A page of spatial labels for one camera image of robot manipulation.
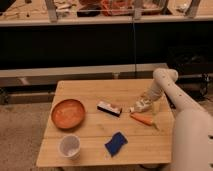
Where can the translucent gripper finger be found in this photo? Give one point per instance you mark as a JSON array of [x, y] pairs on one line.
[[156, 105]]

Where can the white plastic bottle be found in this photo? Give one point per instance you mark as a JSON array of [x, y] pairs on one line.
[[143, 104]]

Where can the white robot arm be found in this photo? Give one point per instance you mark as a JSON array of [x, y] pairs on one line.
[[192, 140]]

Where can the orange ceramic bowl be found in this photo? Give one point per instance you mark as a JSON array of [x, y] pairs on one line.
[[68, 114]]

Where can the orange toy carrot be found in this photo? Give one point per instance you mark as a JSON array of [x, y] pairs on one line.
[[145, 119]]

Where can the blue sponge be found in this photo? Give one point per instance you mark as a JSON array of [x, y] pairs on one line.
[[114, 145]]

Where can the black white board eraser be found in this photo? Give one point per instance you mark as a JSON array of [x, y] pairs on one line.
[[109, 108]]

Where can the wooden folding table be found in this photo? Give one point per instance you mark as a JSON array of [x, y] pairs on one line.
[[146, 145]]

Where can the white plastic cup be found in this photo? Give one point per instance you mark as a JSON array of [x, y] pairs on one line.
[[69, 146]]

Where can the grey metal bench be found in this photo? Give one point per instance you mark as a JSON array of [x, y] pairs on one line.
[[50, 76]]

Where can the cluttered background shelf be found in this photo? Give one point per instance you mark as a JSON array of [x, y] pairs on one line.
[[74, 12]]

